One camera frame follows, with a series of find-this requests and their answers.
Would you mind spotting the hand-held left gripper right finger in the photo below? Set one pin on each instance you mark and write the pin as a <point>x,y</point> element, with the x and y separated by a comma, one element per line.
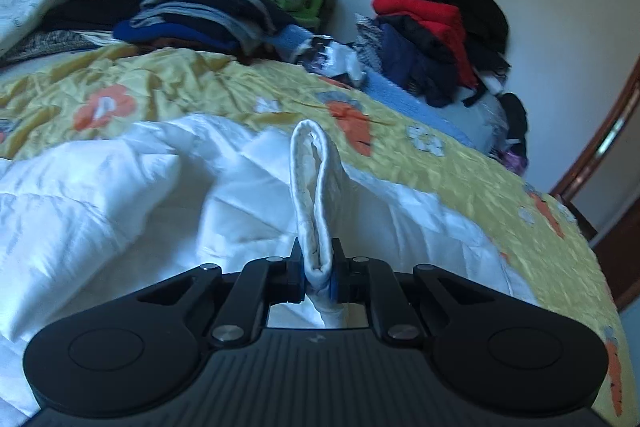
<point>336,282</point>

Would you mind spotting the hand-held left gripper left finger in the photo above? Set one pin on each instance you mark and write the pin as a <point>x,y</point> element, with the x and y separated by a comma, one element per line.
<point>299,279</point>

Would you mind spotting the white quilted cloth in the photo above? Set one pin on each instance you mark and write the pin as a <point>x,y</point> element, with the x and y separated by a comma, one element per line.
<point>125,207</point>

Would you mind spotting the pile of dark striped clothes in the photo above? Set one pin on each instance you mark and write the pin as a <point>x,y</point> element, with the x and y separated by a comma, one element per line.
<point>200,7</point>

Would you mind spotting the light blue blanket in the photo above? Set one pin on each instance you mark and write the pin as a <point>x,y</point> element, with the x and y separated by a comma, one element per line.
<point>395,97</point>

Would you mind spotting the pale blue pillow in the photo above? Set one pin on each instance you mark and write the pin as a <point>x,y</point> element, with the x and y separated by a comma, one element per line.
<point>475,122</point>

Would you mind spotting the purple cloth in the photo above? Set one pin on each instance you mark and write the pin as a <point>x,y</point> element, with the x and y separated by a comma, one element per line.
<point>512,162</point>

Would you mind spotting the black and white printed cloth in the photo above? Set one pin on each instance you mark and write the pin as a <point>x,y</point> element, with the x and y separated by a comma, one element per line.
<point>340,59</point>

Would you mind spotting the yellow floral bedsheet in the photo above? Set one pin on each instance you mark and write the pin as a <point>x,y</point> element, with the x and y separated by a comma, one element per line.
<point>200,77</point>

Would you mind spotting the navy garment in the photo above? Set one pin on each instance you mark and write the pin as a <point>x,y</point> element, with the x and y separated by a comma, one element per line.
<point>405,57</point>

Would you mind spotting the light blue rolled towel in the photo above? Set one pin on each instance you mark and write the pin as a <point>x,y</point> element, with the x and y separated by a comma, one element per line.
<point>295,39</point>

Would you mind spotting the black bag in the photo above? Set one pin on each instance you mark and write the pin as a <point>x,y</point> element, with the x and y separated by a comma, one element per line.
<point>515,117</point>

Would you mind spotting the white patterned quilt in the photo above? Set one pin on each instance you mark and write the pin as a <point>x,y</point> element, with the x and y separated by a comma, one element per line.
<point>25,2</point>

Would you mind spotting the wooden door frame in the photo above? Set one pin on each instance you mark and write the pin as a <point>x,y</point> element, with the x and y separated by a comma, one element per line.
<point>607,127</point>

